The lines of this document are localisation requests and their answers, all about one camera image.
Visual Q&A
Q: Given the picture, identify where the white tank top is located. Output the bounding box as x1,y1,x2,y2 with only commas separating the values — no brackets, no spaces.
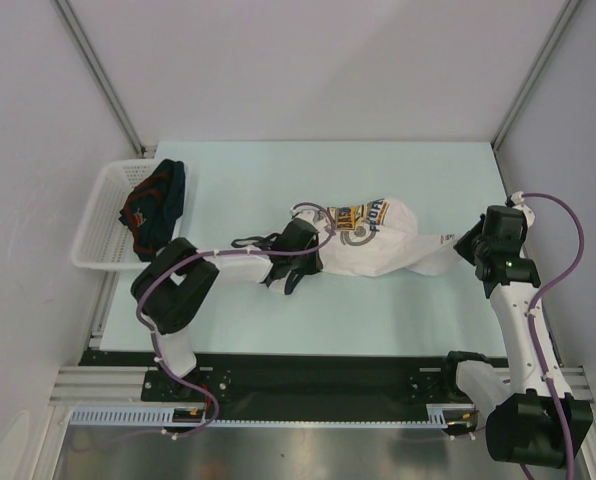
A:
292,197,460,277

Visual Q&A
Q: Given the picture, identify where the navy tank top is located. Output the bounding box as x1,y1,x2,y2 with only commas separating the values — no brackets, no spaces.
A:
118,159,186,262

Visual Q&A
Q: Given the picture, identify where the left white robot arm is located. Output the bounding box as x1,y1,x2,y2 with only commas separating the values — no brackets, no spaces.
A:
130,219,322,400

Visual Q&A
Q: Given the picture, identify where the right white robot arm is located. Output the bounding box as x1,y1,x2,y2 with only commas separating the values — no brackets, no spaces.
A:
439,205,593,477

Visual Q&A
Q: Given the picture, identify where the white plastic basket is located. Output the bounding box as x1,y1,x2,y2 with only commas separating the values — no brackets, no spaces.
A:
71,160,188,272

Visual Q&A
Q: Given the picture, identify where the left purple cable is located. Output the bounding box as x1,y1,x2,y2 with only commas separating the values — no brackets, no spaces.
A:
136,201,337,431

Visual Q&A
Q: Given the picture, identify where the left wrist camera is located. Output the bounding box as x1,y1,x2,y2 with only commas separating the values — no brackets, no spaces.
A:
292,208,326,228

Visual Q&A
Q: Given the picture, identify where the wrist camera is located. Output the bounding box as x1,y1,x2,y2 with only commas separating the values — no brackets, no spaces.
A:
292,208,326,228
505,191,536,228

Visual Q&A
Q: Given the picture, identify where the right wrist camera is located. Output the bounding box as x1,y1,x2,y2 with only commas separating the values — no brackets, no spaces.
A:
505,191,536,228

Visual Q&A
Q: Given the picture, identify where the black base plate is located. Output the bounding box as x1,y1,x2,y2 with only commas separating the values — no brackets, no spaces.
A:
81,351,469,423

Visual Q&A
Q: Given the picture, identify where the right cable duct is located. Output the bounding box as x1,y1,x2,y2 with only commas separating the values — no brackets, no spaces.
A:
426,403,482,429

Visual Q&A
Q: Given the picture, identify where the cable duct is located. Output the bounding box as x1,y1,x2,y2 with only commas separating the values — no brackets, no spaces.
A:
70,406,206,427
426,403,482,429

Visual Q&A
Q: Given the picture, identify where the left cable duct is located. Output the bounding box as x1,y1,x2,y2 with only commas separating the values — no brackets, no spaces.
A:
70,406,206,427

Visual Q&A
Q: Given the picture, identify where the right aluminium frame post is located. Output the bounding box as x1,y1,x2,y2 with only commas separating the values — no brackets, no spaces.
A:
491,0,585,153

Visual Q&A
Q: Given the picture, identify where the aluminium frame post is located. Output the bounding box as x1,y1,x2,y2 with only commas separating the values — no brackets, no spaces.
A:
50,0,146,158
491,0,585,153

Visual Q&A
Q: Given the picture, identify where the left aluminium frame post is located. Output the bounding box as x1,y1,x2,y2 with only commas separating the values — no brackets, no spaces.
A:
50,0,146,158

